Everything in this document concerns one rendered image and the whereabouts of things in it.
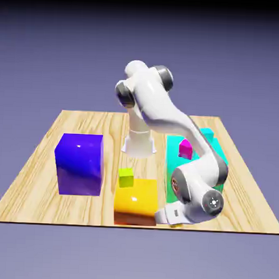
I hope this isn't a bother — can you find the small cyan cube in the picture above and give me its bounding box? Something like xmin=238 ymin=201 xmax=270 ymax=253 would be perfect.
xmin=198 ymin=127 xmax=215 ymax=144

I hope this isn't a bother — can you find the small magenta cube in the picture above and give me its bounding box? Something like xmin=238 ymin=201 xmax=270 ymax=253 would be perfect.
xmin=177 ymin=138 xmax=195 ymax=161

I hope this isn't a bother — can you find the large cyan box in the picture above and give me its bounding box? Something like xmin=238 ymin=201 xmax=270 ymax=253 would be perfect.
xmin=163 ymin=134 xmax=231 ymax=206

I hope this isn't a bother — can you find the small lime green cube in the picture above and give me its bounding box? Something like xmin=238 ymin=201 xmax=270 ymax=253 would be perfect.
xmin=118 ymin=167 xmax=135 ymax=189

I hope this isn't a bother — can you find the large yellow box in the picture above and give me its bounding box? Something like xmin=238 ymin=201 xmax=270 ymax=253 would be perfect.
xmin=112 ymin=177 xmax=160 ymax=227

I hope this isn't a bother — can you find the large blue box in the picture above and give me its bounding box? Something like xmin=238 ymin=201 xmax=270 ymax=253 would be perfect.
xmin=52 ymin=132 xmax=107 ymax=197

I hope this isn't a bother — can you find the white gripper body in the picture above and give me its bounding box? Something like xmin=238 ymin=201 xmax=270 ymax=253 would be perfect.
xmin=153 ymin=200 xmax=189 ymax=226

